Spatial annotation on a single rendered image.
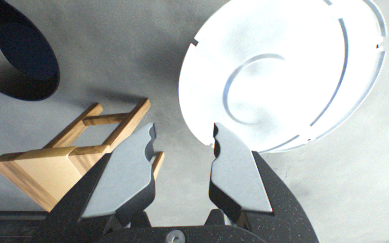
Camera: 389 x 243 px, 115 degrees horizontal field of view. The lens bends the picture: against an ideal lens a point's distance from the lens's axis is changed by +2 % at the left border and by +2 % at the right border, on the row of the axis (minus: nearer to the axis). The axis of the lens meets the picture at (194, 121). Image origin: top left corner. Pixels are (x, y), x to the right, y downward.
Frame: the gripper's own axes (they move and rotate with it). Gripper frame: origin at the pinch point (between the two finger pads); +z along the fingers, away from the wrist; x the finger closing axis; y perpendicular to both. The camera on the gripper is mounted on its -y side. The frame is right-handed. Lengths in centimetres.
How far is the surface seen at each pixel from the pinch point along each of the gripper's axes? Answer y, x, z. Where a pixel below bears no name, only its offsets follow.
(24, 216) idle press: 98, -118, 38
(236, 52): -6.0, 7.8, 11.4
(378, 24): -10.4, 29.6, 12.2
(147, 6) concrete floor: -18.1, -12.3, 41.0
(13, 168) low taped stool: 15.0, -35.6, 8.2
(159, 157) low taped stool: 41, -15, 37
